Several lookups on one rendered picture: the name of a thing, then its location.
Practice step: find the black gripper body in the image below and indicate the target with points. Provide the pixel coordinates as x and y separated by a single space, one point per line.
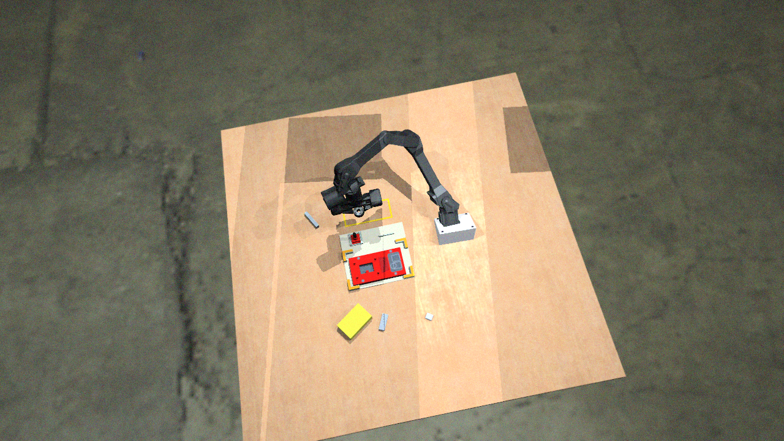
372 197

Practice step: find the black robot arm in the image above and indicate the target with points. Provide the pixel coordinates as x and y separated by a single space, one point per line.
346 183

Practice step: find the yellow rectangular block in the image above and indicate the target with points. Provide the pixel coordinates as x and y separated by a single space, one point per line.
354 321

